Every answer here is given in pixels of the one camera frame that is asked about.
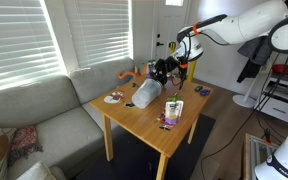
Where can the orange octopus plush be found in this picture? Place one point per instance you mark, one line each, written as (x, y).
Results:
(127, 74)

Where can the silver metal cup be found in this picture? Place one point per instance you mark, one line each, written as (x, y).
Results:
(148, 91)

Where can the white door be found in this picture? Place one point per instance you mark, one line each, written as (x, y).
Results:
(165, 23)

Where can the red bowl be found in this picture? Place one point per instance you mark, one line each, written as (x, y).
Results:
(280, 69)

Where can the white shelf unit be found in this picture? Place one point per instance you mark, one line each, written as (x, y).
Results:
(284, 100)

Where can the white window blind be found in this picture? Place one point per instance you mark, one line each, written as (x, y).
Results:
(17, 43)
(100, 30)

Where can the white cushion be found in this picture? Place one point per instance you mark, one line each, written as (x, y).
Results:
(39, 172)

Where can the yellow post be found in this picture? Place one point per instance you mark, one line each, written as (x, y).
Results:
(191, 71)
(172, 48)

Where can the wooden table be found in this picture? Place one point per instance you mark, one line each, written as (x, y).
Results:
(144, 123)

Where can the dark floor rug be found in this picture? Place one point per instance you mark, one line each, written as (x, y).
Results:
(134, 166)

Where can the gray sofa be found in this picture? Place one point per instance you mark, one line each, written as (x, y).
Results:
(50, 116)

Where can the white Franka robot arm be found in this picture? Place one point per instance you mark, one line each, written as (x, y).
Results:
(250, 23)

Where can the flat red Santa figure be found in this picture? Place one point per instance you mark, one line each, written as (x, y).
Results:
(165, 125)

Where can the red paisley cloth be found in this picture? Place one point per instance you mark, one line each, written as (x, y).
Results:
(24, 141)

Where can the dark hanging jacket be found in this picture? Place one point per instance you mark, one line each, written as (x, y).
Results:
(254, 60)

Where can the white pedestal stand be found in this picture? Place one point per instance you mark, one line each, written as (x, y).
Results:
(244, 100)

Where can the small dark flat figure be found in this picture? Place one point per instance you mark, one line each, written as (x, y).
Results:
(130, 105)
(135, 85)

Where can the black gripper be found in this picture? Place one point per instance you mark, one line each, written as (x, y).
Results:
(166, 67)

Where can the metal frame crate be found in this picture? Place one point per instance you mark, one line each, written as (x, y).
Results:
(257, 155)

